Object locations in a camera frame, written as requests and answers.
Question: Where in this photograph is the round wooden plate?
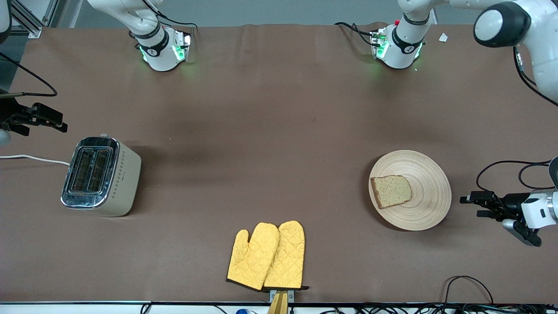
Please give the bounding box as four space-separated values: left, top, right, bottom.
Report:
368 150 452 232

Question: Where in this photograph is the brown bread toast slice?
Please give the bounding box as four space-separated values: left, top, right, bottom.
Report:
370 175 412 210

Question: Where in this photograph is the beige and chrome toaster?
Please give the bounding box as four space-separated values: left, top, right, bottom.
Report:
61 133 142 217

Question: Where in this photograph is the yellow quilted oven mitt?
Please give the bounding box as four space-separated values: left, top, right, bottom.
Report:
264 220 306 290
227 222 280 291

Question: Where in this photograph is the brown table cover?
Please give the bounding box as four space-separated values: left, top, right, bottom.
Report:
0 23 558 304

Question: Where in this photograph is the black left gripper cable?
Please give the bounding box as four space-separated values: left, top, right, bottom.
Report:
475 46 558 193

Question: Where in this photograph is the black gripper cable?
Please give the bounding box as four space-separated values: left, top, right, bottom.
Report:
0 51 58 98
475 46 558 193

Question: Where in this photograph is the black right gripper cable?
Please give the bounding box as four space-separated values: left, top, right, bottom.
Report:
0 51 58 98

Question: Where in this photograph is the white toaster power cable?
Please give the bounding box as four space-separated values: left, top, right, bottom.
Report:
0 154 71 166

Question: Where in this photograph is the black looped cable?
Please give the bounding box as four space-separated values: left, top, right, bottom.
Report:
444 275 495 306

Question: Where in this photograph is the aluminium frame profile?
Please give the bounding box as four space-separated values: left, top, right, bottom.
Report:
10 0 60 39

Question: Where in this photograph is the black right arm base cable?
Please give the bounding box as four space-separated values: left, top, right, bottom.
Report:
139 0 200 32

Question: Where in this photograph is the black arm base cable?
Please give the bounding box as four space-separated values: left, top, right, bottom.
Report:
334 22 377 47
139 0 200 32

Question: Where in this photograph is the small metal bracket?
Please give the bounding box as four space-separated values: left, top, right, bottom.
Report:
269 289 295 304

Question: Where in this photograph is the black left arm base cable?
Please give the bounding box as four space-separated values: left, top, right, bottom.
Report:
334 22 377 47

